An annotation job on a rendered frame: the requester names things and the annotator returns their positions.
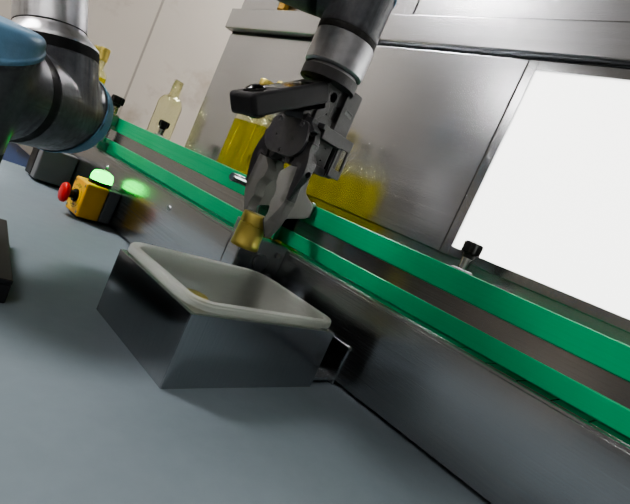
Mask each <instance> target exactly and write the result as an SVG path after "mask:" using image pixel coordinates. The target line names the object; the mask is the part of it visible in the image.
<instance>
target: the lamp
mask: <svg viewBox="0 0 630 504"><path fill-rule="evenodd" d="M88 181H89V182H91V183H93V184H96V185H98V186H101V187H104V188H107V189H111V187H112V184H113V181H114V178H113V176H112V175H111V174H110V173H109V172H106V171H104V170H101V169H95V170H93V171H92V173H91V175H90V177H89V179H88Z"/></svg>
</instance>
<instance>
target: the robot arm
mask: <svg viewBox="0 0 630 504"><path fill-rule="evenodd" d="M277 1H279V2H282V3H284V4H286V5H289V6H291V7H294V8H296V9H298V10H301V11H303V12H306V13H308V14H310V15H313V16H316V17H319V18H321V19H320V22H319V24H318V27H317V30H316V32H315V35H314V37H313V39H312V42H311V44H310V47H309V49H308V51H307V54H306V56H305V59H306V61H305V62H304V65H303V67H302V70H301V72H300V74H301V76H302V77H303V78H304V79H301V80H295V81H288V82H282V83H275V84H269V85H261V84H256V83H254V84H250V85H247V86H246V87H244V88H243V89H236V90H232V91H231V92H230V103H231V110H232V112H234V113H238V114H243V115H246V116H248V117H250V118H254V119H259V118H263V117H265V116H266V115H269V114H274V113H279V112H280V114H278V115H277V116H275V117H274V118H273V121H272V122H271V124H270V126H269V127H268V129H267V128H266V129H265V132H264V134H263V136H262V138H261V139H260V140H259V142H258V144H257V145H256V147H255V149H254V151H253V154H252V157H251V160H250V164H249V168H248V172H247V176H246V182H247V183H246V187H245V194H244V210H245V209H248V210H251V211H253V212H256V210H257V206H258V205H270V206H269V210H268V213H267V214H266V216H265V217H264V218H263V232H264V237H266V238H270V237H271V236H272V235H273V234H274V233H275V232H276V231H277V230H278V229H279V228H280V227H281V225H282V224H283V223H284V221H285V220H286V219H306V218H308V217H309V216H310V214H311V212H312V208H313V206H312V203H311V202H310V200H309V198H308V197H307V195H306V190H307V186H308V183H309V178H310V177H311V175H312V174H316V175H318V176H321V177H324V178H327V179H331V178H332V179H334V180H336V181H338V180H339V177H340V175H341V173H342V170H343V168H344V166H345V164H346V161H347V159H348V157H349V154H350V152H351V150H352V147H353V145H354V143H352V142H351V141H349V140H348V139H346V136H347V134H348V132H349V130H350V127H351V125H352V123H353V120H354V118H355V116H356V113H357V111H358V109H359V106H360V104H361V102H362V99H363V98H362V97H361V96H360V95H358V94H357V93H356V92H355V91H356V89H357V86H358V85H360V84H361V82H362V80H363V77H364V75H365V73H366V71H367V68H368V66H369V64H370V61H371V59H372V57H373V54H374V51H375V48H376V46H377V44H378V41H379V39H380V37H381V34H382V32H383V30H384V28H385V25H386V23H387V21H388V18H389V16H390V14H391V11H392V9H394V7H395V6H396V3H397V0H277ZM99 60H100V54H99V51H98V50H97V48H96V47H95V46H94V45H93V44H92V43H91V42H90V40H89V39H88V0H11V20H9V19H7V18H5V17H2V16H0V163H1V161H2V158H3V156H4V153H5V151H6V148H7V146H8V143H9V142H12V143H17V144H21V145H26V146H31V147H35V148H38V149H40V150H43V151H46V152H52V153H78V152H82V151H85V150H88V149H90V148H92V147H93V146H95V145H96V144H97V143H98V142H99V141H100V140H102V139H103V138H104V136H105V135H106V134H107V132H108V130H109V128H110V126H111V123H112V119H113V102H112V99H111V96H110V94H109V92H108V91H107V89H106V87H105V86H104V84H103V83H102V82H101V81H100V80H99ZM343 151H344V152H346V155H345V157H344V159H343V161H342V164H341V166H340V168H339V171H336V170H335V168H336V166H337V163H338V161H339V159H340V156H341V154H342V152H343ZM280 158H283V159H284V160H283V161H284V162H286V163H287V164H289V165H290V166H288V167H286V168H285V169H284V165H283V163H282V162H281V161H279V160H277V159H280ZM275 159H276V160H275Z"/></svg>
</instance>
